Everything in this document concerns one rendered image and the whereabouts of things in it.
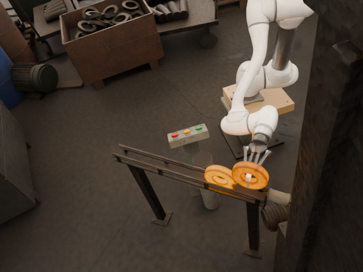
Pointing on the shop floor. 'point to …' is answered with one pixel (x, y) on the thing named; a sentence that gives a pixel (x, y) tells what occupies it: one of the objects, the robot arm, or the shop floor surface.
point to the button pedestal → (189, 148)
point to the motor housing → (274, 215)
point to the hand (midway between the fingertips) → (249, 172)
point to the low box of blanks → (111, 39)
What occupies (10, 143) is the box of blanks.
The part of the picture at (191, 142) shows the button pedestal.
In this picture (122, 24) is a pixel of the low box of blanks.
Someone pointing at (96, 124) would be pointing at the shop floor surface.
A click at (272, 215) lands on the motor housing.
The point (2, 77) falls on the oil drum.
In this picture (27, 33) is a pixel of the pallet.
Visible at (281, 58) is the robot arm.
